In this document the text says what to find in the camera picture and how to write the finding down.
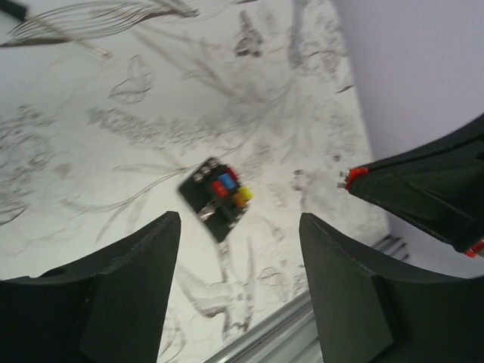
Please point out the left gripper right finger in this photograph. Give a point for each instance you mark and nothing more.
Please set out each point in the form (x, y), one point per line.
(370, 307)

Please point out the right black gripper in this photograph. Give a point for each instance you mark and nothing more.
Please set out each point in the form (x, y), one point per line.
(469, 211)

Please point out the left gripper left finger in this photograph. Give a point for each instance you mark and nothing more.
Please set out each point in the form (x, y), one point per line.
(108, 306)

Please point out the red blade fuse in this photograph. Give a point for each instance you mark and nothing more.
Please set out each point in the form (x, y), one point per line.
(348, 177)
(219, 189)

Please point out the black fuse box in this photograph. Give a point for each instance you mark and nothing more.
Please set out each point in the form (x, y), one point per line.
(219, 215)

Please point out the orange blade fuse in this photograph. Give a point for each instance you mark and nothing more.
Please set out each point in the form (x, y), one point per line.
(239, 201)

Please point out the yellow blade fuse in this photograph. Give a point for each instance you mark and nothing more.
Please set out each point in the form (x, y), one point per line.
(245, 192)

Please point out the blue blade fuse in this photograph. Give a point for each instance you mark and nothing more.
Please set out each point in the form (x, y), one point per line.
(227, 181)

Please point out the aluminium rail frame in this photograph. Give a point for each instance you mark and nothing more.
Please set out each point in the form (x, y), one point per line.
(289, 335)

